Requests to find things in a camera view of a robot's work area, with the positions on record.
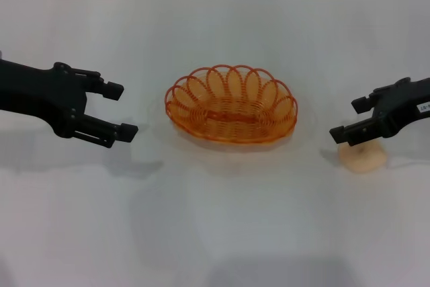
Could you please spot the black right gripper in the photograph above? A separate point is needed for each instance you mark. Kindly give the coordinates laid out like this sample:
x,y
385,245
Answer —
x,y
403,105

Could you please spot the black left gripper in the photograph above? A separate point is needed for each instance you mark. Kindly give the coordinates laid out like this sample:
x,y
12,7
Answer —
x,y
43,99

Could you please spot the beige bread bun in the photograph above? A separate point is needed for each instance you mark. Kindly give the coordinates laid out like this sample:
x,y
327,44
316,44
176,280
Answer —
x,y
366,162

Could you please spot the orange woven plastic basket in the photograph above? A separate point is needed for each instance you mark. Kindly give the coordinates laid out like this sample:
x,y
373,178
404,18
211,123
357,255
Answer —
x,y
228,119

